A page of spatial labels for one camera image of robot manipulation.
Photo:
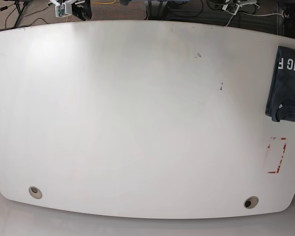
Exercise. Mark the table grommet hole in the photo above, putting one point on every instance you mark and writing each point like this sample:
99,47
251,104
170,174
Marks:
251,202
35,192

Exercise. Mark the black tripod stand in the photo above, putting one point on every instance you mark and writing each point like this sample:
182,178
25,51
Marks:
20,7

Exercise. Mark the left table grommet hole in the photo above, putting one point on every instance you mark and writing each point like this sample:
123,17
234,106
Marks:
35,192

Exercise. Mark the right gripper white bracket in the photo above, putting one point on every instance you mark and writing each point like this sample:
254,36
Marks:
79,8

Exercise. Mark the right table grommet hole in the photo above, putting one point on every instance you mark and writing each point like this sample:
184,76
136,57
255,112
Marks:
251,202

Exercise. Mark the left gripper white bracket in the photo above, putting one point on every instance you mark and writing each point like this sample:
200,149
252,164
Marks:
232,6

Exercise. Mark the red tape marking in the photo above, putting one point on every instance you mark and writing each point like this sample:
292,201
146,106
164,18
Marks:
275,154

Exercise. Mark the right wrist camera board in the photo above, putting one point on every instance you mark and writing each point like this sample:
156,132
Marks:
59,11

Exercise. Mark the dark blue t-shirt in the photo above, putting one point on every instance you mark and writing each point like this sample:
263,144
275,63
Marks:
281,99

